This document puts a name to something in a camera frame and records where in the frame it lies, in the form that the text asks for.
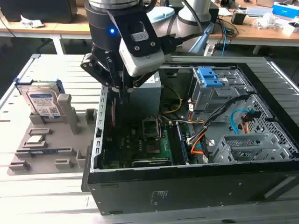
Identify large black box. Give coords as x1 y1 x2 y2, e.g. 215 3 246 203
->
0 0 78 24

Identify black open PC case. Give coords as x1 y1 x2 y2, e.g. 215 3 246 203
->
80 56 299 217

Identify metal socket cover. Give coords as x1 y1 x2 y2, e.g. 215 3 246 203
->
141 115 162 141

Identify hard disk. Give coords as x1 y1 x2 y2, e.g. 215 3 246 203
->
14 79 65 121

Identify orange data wire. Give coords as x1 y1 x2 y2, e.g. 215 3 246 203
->
190 133 210 155

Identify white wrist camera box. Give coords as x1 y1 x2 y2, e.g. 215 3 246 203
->
118 38 165 77

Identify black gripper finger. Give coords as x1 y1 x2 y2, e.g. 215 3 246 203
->
125 71 157 105
80 53 125 105

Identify blue plastic cage latch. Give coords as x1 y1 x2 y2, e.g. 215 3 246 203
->
197 67 224 87

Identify black graphics card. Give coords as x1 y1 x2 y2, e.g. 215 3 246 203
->
131 157 172 168

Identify power wire with black connector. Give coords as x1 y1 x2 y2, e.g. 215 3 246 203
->
240 111 262 135

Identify grey parts rack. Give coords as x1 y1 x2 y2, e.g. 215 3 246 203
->
7 93 98 176

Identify black camera cable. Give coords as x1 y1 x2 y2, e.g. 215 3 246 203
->
160 0 205 54

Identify blue data wire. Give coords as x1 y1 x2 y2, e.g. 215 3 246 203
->
230 109 248 135

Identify blue and white box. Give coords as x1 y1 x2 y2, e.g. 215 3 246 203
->
272 1 299 21

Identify long wooden desk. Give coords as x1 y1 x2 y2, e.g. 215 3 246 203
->
0 7 299 56

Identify black speaker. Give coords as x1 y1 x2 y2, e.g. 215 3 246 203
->
207 6 220 35

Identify silver CPU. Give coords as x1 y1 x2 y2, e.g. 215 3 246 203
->
27 134 45 143

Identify white crumpled paper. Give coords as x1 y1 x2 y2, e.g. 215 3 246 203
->
20 15 44 28

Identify grey disk bay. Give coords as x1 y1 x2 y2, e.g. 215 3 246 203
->
210 133 299 164

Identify clear plastic bags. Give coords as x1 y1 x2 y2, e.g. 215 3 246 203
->
254 13 295 35

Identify black RAM slot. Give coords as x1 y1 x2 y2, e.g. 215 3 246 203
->
170 123 182 165
176 123 189 165
173 123 185 165
167 123 179 165

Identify black cable bundle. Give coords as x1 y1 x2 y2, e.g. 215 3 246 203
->
186 94 253 144

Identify grey power supply unit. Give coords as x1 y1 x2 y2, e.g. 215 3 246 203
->
129 71 163 117

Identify green motherboard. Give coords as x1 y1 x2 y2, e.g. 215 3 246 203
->
100 112 190 168

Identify grey flat box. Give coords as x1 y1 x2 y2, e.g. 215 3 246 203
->
246 7 274 17

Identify yellow wire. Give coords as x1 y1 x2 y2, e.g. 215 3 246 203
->
161 85 184 115

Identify small black cube box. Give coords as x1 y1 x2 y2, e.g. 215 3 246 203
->
231 11 247 25

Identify grey metal drive cage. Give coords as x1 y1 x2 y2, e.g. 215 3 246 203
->
190 66 255 112

